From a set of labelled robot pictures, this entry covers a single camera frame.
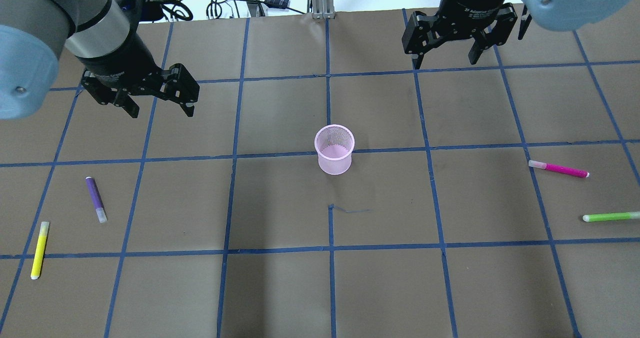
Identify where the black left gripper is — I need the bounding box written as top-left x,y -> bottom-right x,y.
81,28 -> 201,119

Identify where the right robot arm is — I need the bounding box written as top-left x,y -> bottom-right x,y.
401,0 -> 631,69

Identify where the yellow pen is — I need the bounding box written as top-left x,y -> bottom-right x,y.
30,221 -> 50,280

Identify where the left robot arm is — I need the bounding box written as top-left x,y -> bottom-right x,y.
0,0 -> 200,120

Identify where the pink pen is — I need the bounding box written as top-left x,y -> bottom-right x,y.
527,160 -> 590,178

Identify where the pink mesh cup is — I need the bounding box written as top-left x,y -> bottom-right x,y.
313,124 -> 355,176

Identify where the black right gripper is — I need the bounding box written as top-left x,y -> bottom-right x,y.
401,0 -> 518,69

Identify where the purple pen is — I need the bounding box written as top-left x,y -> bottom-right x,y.
85,176 -> 108,224

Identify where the black power adapter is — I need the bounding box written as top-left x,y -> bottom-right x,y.
263,0 -> 291,9

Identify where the green pen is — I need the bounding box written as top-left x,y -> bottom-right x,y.
582,211 -> 640,223

